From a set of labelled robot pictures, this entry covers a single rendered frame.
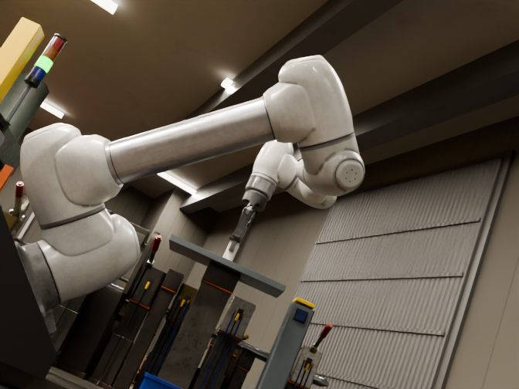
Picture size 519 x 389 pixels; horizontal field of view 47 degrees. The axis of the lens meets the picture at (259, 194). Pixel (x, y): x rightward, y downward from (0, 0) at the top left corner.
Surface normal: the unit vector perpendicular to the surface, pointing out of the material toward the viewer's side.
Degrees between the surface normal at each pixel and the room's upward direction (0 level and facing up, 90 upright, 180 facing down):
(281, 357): 90
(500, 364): 90
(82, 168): 110
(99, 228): 80
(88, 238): 92
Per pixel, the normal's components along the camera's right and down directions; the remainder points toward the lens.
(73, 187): 0.11, 0.23
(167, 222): 0.43, -0.15
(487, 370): -0.81, -0.49
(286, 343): 0.13, -0.30
